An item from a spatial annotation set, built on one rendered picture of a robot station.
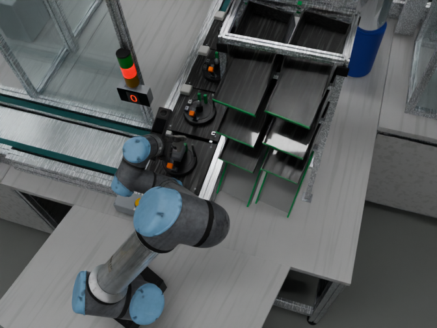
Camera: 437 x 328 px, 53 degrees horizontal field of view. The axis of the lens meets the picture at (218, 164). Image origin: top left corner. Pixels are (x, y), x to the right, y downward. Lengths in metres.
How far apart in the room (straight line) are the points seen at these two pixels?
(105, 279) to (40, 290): 0.65
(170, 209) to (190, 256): 0.78
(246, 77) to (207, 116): 0.65
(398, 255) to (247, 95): 1.76
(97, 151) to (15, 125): 0.42
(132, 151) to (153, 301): 0.44
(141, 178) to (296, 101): 0.52
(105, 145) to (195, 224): 1.04
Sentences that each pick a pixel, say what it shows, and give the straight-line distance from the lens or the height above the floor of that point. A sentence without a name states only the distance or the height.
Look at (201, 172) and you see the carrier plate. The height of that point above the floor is 0.97.
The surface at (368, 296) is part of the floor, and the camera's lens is 2.66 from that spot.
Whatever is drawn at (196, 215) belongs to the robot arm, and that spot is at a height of 1.58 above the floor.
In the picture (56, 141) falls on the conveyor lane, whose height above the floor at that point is 0.92.
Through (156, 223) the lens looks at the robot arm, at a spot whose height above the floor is 1.62.
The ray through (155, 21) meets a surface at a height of 0.86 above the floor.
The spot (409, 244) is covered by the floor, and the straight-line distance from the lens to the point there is 2.83.
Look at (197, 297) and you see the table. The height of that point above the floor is 0.86.
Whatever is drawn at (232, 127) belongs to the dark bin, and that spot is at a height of 1.36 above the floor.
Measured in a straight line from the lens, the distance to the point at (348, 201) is 1.86.
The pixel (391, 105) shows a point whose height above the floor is 0.86.
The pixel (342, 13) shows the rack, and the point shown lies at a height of 1.66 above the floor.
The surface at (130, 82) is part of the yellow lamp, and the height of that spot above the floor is 1.29.
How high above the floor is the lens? 2.50
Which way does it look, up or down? 60 degrees down
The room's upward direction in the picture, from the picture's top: 6 degrees counter-clockwise
